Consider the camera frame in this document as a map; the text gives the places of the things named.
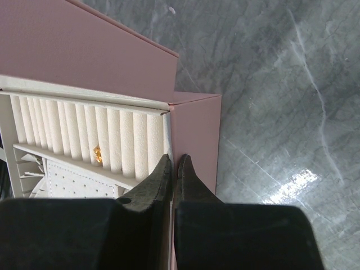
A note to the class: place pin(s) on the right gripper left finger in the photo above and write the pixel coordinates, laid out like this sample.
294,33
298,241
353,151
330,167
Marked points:
130,232

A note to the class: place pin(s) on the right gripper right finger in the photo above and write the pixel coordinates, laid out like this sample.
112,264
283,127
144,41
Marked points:
211,234

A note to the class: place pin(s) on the pink jewelry box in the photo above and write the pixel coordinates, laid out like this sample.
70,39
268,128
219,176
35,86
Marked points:
88,107

